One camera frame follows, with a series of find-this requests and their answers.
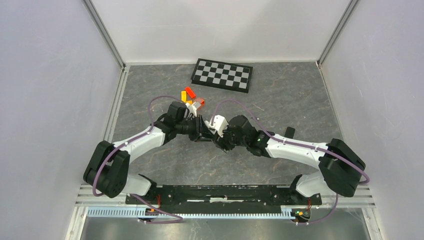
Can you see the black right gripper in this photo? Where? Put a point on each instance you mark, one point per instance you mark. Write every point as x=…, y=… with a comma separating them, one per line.
x=222, y=141

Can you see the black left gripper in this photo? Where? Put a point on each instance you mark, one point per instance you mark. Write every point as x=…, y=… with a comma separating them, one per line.
x=201, y=132

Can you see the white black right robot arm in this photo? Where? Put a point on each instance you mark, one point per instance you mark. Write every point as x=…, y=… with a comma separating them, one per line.
x=339, y=169

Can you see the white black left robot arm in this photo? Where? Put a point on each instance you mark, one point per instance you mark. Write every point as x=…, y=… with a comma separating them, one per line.
x=108, y=169

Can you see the orange toy block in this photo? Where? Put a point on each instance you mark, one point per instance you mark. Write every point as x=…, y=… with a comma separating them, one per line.
x=198, y=103

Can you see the red toy block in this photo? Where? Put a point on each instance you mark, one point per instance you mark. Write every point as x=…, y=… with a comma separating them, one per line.
x=190, y=92

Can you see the yellow toy block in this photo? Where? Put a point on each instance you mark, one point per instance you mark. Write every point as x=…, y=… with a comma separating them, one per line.
x=183, y=96

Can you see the black white checkerboard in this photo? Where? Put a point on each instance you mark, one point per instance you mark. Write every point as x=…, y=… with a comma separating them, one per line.
x=222, y=75

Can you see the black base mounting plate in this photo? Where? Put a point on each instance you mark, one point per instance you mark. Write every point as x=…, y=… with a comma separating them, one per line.
x=227, y=199

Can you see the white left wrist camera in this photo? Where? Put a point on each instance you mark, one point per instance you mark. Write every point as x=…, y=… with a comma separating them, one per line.
x=193, y=108

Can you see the aluminium frame rail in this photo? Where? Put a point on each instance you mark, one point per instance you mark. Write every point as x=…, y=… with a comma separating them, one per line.
x=361, y=199

